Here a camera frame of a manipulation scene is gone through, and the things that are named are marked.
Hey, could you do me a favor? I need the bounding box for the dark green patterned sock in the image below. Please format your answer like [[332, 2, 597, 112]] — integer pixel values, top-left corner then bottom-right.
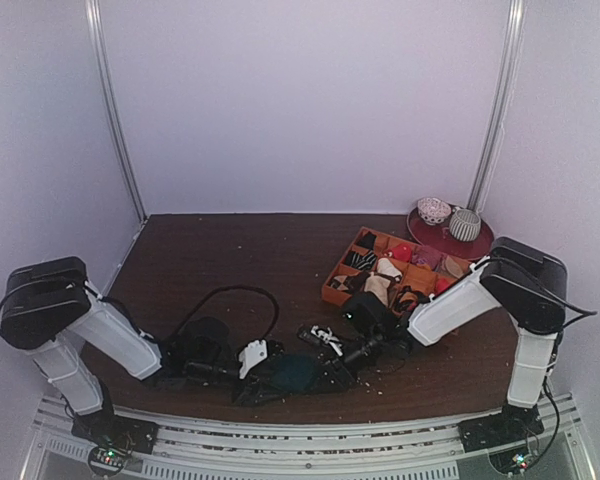
[[269, 354, 318, 394]]

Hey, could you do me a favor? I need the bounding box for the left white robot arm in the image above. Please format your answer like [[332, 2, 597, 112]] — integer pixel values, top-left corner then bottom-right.
[[0, 256, 270, 444]]

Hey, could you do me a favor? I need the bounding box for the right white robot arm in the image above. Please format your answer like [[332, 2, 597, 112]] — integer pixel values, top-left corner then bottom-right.
[[341, 237, 568, 442]]

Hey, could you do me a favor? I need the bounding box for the argyle brown sock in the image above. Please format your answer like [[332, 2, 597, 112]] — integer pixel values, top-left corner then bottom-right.
[[328, 272, 370, 294]]

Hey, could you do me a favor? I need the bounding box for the cream rolled sock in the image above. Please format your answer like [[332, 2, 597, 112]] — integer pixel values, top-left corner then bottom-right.
[[363, 257, 403, 307]]

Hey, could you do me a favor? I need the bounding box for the black orange patterned sock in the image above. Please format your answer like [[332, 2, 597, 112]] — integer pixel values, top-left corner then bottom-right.
[[392, 285, 429, 314]]

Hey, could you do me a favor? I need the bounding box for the black white striped sock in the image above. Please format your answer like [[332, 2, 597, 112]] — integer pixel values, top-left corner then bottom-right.
[[343, 250, 378, 271]]

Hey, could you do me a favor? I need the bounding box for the orange wooden divided tray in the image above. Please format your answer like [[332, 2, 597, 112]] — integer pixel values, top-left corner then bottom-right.
[[321, 227, 469, 315]]

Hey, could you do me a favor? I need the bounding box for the black rolled sock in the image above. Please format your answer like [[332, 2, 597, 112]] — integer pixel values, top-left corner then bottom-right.
[[355, 231, 377, 250]]

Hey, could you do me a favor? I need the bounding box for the red white rolled sock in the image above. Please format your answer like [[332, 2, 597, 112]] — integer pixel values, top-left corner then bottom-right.
[[383, 242, 413, 263]]

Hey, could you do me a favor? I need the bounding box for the red round plate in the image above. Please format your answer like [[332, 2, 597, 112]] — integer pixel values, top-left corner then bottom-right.
[[406, 208, 494, 261]]

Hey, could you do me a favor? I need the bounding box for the white dotted bowl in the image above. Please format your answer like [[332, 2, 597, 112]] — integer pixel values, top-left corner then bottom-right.
[[417, 197, 452, 226]]

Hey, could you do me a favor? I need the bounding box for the striped grey cup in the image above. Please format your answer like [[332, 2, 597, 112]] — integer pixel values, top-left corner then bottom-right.
[[449, 208, 482, 242]]

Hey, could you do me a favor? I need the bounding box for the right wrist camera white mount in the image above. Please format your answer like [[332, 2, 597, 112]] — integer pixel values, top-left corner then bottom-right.
[[297, 325, 343, 357]]

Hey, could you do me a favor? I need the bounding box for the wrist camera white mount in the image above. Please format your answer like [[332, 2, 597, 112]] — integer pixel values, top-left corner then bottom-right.
[[297, 325, 343, 357], [237, 339, 284, 380]]

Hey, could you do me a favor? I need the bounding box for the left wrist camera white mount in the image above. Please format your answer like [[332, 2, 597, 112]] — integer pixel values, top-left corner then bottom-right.
[[237, 339, 284, 380]]

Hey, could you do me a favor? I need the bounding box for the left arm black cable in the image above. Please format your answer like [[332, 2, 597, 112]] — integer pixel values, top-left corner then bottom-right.
[[172, 284, 281, 346]]

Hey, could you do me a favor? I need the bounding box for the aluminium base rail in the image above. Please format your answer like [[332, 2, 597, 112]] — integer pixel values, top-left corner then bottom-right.
[[15, 395, 600, 479]]

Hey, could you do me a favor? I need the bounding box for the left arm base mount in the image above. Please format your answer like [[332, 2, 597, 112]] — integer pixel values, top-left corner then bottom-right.
[[71, 415, 159, 479]]

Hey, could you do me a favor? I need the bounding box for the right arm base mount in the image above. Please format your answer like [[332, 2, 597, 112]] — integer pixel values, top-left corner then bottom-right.
[[458, 405, 544, 475]]

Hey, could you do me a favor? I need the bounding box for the right aluminium frame post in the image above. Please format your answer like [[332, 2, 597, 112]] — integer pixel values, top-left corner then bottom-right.
[[467, 0, 526, 215]]

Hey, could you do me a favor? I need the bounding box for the aluminium frame post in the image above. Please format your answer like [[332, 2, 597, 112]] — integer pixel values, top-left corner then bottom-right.
[[85, 0, 148, 224], [467, 0, 526, 215]]

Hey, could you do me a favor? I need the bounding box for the left aluminium frame post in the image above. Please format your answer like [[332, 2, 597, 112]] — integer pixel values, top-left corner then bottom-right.
[[85, 0, 148, 224]]

